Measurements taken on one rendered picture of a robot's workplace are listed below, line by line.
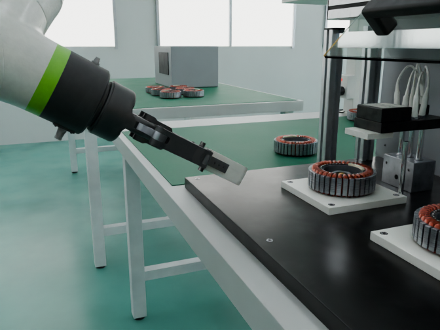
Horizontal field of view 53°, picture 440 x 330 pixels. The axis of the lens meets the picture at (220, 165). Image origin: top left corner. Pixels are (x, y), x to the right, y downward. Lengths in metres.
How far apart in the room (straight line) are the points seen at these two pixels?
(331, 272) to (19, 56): 0.43
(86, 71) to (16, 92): 0.08
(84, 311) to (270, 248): 1.42
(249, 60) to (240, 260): 5.08
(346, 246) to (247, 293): 0.15
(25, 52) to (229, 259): 0.35
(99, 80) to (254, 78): 5.12
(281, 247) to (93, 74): 0.32
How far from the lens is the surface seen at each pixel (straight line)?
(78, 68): 0.57
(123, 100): 0.58
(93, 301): 1.98
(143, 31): 5.20
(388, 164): 0.88
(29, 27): 0.59
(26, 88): 0.56
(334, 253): 0.58
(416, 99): 0.83
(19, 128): 5.16
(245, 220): 0.66
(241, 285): 0.56
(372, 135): 0.77
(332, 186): 0.74
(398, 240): 0.61
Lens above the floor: 1.02
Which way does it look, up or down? 15 degrees down
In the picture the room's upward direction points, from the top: straight up
